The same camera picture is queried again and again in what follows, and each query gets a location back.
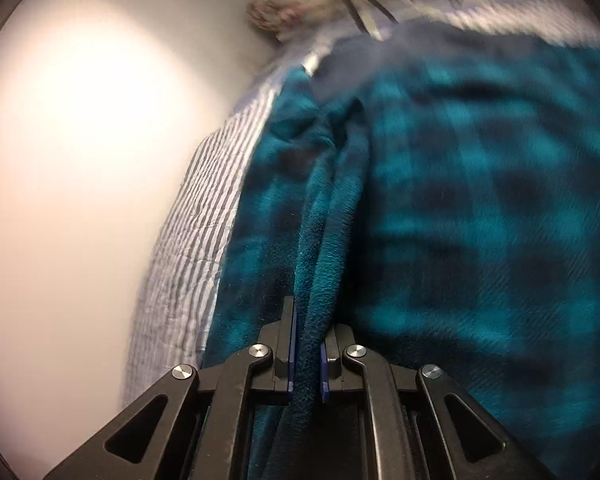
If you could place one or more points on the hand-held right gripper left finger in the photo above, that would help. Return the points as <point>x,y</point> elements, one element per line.
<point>292,355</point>

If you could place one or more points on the teal plaid fleece garment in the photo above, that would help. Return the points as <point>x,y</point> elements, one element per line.
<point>455,210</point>

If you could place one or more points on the striped quilt bed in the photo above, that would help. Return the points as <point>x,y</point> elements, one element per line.
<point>190,260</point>

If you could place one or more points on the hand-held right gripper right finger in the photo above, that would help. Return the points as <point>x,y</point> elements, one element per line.
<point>324,370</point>

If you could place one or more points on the black tripod legs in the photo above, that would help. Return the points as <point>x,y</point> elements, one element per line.
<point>362,12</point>

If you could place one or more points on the floral pillow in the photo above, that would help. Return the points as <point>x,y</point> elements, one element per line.
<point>275,12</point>

